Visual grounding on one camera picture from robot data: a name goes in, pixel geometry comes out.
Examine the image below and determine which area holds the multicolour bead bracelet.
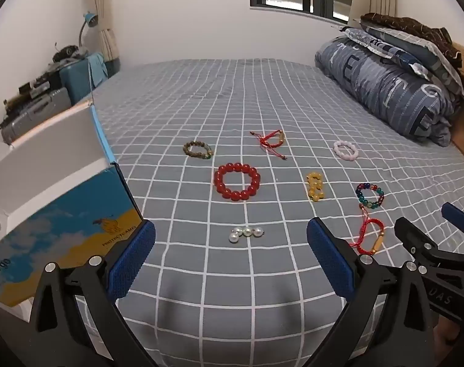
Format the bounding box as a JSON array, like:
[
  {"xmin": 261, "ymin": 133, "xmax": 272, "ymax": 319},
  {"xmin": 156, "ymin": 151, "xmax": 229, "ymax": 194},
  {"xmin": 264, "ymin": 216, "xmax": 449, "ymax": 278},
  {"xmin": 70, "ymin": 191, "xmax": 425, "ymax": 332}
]
[{"xmin": 355, "ymin": 182, "xmax": 384, "ymax": 211}]

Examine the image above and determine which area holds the red cord gold tube bracelet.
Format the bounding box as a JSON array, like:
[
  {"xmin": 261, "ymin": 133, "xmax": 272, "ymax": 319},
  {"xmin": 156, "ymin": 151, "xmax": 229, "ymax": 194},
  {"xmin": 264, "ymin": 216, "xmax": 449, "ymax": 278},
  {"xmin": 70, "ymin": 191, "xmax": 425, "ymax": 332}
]
[{"xmin": 348, "ymin": 208, "xmax": 385, "ymax": 256}]

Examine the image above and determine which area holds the blue suitcase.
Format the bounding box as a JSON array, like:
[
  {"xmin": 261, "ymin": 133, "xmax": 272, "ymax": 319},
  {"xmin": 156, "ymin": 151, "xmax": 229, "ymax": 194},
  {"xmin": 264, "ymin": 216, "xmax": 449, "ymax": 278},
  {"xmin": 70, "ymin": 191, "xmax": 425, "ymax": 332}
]
[{"xmin": 60, "ymin": 55, "xmax": 109, "ymax": 104}]

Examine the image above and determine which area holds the red bead bracelet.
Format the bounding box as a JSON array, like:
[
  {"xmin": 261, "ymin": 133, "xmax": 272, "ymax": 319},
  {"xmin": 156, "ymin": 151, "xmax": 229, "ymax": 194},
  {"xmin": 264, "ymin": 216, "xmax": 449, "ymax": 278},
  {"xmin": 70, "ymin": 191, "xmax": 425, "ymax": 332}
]
[{"xmin": 213, "ymin": 162, "xmax": 262, "ymax": 202}]

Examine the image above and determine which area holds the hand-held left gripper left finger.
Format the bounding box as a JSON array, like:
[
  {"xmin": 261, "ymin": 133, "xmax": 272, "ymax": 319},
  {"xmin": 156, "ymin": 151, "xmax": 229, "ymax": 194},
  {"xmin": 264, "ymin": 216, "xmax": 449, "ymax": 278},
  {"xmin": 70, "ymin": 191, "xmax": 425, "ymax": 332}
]
[{"xmin": 27, "ymin": 220, "xmax": 158, "ymax": 367}]

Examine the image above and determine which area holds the light blue cloth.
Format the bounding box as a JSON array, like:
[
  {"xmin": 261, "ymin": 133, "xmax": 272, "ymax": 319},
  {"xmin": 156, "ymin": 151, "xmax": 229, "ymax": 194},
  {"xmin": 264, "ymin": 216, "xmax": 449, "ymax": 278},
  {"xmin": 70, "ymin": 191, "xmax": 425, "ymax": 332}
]
[{"xmin": 87, "ymin": 54, "xmax": 109, "ymax": 87}]

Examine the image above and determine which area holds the person's right hand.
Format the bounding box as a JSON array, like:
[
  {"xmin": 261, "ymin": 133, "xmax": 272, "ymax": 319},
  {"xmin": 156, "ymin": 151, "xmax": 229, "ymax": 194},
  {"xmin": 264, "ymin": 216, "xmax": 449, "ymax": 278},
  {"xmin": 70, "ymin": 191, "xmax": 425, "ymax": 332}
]
[{"xmin": 436, "ymin": 319, "xmax": 464, "ymax": 353}]

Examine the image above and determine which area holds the blue desk lamp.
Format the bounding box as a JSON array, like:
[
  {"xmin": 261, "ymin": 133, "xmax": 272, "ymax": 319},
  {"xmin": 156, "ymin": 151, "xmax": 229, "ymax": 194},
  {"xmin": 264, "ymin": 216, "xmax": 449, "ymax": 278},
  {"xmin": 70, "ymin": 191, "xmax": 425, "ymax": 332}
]
[{"xmin": 79, "ymin": 13, "xmax": 99, "ymax": 52}]

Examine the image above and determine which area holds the yellow bead bracelet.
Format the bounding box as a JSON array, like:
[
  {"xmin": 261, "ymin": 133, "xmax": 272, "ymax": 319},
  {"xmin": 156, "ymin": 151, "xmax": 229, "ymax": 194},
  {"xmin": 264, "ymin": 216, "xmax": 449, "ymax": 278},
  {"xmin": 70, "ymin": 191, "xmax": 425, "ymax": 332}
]
[{"xmin": 306, "ymin": 172, "xmax": 327, "ymax": 202}]

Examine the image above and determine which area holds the grey checked bed sheet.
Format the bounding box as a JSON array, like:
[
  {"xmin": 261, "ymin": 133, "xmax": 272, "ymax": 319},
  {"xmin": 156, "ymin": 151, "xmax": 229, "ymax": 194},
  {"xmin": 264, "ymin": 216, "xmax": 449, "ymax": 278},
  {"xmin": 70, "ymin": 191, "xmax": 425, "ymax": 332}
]
[{"xmin": 73, "ymin": 59, "xmax": 464, "ymax": 367}]

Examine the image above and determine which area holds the brown patterned blanket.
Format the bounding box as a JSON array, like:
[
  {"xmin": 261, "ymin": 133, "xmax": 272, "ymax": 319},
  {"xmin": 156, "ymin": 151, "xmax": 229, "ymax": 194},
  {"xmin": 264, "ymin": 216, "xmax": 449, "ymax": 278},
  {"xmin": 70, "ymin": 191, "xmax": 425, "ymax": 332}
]
[{"xmin": 360, "ymin": 13, "xmax": 464, "ymax": 108}]

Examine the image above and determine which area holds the folded grey lettered duvet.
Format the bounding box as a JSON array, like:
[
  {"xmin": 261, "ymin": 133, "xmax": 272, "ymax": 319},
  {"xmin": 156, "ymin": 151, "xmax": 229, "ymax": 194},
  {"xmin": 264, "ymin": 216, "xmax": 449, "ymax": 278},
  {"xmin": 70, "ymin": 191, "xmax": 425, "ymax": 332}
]
[{"xmin": 315, "ymin": 36, "xmax": 456, "ymax": 147}]

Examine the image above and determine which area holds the grey suitcase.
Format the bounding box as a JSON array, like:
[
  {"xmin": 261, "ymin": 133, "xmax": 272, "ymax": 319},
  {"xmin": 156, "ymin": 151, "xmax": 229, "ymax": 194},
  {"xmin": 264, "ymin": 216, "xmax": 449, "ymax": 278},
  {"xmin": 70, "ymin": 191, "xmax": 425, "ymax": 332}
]
[{"xmin": 0, "ymin": 87, "xmax": 72, "ymax": 144}]

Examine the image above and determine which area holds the pearl bracelet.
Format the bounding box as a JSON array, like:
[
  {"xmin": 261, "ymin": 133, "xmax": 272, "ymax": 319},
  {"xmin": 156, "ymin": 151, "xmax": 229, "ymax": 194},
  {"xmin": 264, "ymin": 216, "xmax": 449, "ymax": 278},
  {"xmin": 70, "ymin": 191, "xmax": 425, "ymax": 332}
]
[{"xmin": 228, "ymin": 227, "xmax": 264, "ymax": 244}]

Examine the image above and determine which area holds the printed cardboard box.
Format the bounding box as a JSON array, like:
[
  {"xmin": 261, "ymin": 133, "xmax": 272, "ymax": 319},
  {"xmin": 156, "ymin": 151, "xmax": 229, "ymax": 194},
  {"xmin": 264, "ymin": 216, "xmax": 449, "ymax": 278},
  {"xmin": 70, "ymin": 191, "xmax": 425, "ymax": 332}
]
[{"xmin": 0, "ymin": 101, "xmax": 144, "ymax": 324}]

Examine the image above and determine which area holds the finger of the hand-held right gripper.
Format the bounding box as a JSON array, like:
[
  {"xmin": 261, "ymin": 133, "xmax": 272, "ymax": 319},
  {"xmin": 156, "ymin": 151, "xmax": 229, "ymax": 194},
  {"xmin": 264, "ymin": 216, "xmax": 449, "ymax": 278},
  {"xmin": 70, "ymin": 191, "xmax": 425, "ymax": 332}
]
[
  {"xmin": 441, "ymin": 202, "xmax": 464, "ymax": 257},
  {"xmin": 393, "ymin": 217, "xmax": 447, "ymax": 276}
]

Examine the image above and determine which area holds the dark clutter pile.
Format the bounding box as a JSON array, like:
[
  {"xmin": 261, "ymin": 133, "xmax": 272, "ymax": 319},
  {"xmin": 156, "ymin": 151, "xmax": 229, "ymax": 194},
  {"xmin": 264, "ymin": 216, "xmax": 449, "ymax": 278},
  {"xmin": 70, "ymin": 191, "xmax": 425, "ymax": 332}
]
[{"xmin": 4, "ymin": 44, "xmax": 91, "ymax": 108}]

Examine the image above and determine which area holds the brown wooden bead bracelet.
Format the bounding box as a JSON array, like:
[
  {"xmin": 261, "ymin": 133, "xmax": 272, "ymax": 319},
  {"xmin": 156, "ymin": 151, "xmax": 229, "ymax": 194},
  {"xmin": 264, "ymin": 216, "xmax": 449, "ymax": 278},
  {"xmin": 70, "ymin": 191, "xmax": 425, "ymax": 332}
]
[{"xmin": 183, "ymin": 141, "xmax": 215, "ymax": 160}]

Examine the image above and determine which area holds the white bead bracelet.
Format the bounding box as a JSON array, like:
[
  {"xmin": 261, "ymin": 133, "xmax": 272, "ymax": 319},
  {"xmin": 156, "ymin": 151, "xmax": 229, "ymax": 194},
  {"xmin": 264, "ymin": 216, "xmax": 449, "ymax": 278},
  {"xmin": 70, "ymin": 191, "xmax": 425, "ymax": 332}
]
[{"xmin": 333, "ymin": 140, "xmax": 360, "ymax": 160}]

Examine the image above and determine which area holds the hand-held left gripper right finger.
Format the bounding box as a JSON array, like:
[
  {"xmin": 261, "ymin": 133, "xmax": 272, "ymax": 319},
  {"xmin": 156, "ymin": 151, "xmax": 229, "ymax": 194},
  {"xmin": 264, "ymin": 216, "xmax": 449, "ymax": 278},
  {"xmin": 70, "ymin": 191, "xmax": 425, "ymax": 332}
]
[{"xmin": 306, "ymin": 217, "xmax": 440, "ymax": 367}]

